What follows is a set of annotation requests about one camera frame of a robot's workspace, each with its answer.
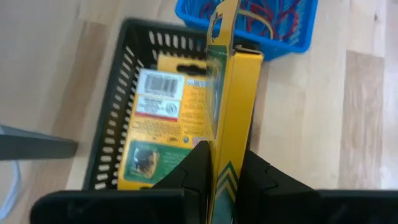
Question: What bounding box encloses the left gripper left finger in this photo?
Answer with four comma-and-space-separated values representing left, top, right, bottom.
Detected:
29, 140, 214, 224

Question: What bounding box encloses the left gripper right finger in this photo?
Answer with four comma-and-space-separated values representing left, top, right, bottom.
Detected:
237, 149, 398, 224

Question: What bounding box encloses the yellow Crayola crayon box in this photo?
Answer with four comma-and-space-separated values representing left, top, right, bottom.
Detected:
117, 54, 216, 192
205, 0, 265, 224

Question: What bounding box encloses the blue plastic basket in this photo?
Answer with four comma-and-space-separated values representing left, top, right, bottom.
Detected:
174, 0, 320, 62

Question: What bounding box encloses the black plastic basket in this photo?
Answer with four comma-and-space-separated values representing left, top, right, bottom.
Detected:
81, 17, 262, 192

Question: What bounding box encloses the yellow rubber band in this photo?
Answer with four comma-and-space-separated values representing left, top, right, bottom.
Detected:
238, 8, 275, 40

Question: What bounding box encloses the red rubber band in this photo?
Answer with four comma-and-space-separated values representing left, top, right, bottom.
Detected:
200, 0, 304, 43

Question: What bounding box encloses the grey perforated metal riser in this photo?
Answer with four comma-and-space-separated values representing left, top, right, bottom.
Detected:
0, 123, 79, 161

